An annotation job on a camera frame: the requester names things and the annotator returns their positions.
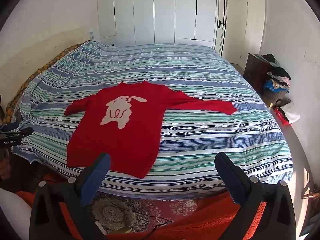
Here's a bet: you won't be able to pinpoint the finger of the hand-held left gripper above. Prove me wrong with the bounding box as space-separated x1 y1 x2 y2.
0 122 20 132
14 126 34 139

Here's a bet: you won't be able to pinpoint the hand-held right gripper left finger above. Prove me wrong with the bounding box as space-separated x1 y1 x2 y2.
29 152 111 240

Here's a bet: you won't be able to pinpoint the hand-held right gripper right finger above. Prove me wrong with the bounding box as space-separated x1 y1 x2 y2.
214 152 297 240

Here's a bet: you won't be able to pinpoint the red sweater with white rabbit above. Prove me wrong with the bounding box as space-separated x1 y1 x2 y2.
64 80 238 180

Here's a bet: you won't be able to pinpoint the pile of clothes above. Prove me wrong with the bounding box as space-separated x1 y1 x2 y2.
260 53 292 93

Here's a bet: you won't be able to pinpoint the patterned carpet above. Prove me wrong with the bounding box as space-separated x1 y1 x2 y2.
90 192 200 235

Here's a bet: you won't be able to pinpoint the blue green striped duvet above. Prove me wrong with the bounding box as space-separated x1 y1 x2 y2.
11 41 293 200

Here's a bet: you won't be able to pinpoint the orange patterned bed sheet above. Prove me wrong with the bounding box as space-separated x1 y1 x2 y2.
5 44 83 124

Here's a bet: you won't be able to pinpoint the white cloth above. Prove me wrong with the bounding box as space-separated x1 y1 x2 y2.
0 187 32 240

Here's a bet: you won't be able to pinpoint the red bag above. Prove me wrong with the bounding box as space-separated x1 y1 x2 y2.
273 106 290 126

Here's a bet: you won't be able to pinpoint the beige headboard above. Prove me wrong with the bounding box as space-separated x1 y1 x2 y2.
0 27 88 85

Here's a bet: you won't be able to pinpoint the white bag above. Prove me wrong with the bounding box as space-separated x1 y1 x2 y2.
280 101 300 124

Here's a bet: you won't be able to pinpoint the brown box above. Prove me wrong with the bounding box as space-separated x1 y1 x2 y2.
264 87 288 105

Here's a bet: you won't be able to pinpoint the dark wooden nightstand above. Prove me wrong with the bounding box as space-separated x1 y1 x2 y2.
243 52 273 94

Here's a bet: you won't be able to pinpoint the white door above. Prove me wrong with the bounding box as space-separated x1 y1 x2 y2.
214 0 248 65

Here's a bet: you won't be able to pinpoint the white wardrobe doors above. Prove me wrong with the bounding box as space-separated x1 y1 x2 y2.
97 0 219 49

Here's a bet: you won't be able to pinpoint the black cable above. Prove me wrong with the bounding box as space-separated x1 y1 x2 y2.
40 174 173 237

